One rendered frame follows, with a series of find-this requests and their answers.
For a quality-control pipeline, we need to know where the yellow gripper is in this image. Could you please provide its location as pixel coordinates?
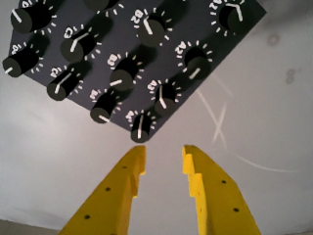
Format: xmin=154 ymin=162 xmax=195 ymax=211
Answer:
xmin=57 ymin=145 xmax=261 ymax=235

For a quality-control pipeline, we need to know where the black knob box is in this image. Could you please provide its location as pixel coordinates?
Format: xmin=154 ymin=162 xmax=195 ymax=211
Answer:
xmin=2 ymin=0 xmax=267 ymax=144

